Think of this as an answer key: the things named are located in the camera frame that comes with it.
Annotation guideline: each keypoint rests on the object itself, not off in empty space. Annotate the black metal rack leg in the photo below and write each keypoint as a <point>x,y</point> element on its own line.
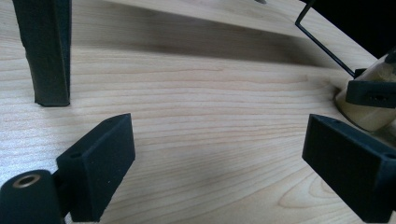
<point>46,62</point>

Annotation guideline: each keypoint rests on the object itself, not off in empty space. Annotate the beige object with black clamp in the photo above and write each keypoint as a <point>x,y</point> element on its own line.
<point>367,116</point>

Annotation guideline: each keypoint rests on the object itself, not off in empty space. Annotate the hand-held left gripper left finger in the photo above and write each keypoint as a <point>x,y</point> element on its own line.
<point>99,174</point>

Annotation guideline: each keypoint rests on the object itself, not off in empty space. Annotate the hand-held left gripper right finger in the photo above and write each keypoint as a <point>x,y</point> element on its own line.
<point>345,165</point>

